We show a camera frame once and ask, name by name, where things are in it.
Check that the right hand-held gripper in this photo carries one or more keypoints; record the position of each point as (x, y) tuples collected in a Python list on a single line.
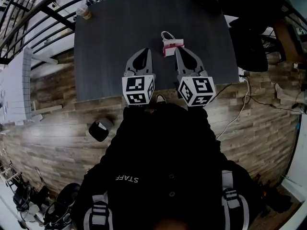
[(197, 91)]

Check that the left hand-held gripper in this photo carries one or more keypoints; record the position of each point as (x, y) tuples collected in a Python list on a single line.
[(138, 88)]

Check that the small pink white bag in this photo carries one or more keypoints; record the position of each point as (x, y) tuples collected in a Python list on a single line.
[(169, 47)]

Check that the black waste bin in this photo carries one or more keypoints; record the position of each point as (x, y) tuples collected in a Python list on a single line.
[(96, 134)]

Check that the person's left forearm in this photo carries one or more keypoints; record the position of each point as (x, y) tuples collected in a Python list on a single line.
[(136, 121)]

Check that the person's right forearm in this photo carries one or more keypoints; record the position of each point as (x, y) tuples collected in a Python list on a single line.
[(200, 126)]

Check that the person's sneaker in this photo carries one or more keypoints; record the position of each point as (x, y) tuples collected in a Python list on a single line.
[(161, 99)]

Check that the white corner power strip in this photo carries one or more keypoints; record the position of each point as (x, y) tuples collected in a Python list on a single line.
[(242, 74)]

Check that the plastic drink cup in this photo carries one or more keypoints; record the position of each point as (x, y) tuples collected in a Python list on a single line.
[(84, 12)]

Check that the brown wooden board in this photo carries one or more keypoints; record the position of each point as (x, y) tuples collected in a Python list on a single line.
[(286, 39)]

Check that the person's black clothed body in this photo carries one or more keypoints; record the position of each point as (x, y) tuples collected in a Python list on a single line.
[(163, 164)]

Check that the white tiled table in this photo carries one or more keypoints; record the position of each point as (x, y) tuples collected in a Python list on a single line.
[(14, 85)]

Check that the black office chair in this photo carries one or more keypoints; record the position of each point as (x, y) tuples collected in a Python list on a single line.
[(68, 194)]

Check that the black headset gear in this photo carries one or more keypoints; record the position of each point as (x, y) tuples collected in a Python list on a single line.
[(57, 214)]

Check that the white desk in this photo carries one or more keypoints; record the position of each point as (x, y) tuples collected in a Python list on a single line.
[(9, 214)]

